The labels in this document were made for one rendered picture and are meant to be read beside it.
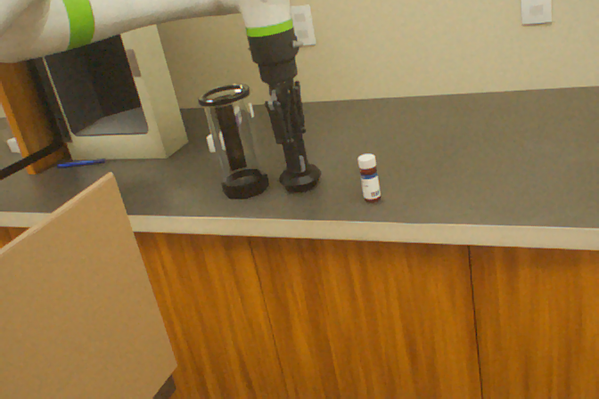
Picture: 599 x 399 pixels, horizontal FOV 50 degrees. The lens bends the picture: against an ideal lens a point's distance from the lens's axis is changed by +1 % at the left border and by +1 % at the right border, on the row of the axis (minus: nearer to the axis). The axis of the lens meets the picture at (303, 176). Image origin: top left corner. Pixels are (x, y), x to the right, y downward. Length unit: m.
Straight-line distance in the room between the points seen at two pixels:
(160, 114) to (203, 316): 0.53
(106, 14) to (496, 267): 0.81
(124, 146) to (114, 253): 0.98
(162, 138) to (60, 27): 0.65
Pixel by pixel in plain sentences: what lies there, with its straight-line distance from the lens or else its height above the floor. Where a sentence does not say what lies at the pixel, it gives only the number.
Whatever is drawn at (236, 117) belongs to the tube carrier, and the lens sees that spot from 1.31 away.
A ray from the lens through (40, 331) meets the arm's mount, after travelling 0.75.
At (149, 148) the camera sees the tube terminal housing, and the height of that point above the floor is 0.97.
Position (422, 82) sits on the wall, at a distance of 1.84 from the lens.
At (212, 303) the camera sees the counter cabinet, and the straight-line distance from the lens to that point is 1.51.
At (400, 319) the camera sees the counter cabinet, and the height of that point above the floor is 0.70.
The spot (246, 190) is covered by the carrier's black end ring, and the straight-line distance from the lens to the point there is 1.36.
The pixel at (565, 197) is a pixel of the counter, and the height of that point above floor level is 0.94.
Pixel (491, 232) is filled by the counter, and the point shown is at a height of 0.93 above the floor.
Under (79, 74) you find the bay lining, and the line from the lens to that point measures 1.91.
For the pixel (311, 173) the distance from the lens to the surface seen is 1.34.
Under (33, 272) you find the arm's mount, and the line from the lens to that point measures 0.73.
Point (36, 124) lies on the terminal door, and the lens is 1.83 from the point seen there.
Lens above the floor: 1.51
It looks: 24 degrees down
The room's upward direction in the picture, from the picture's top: 11 degrees counter-clockwise
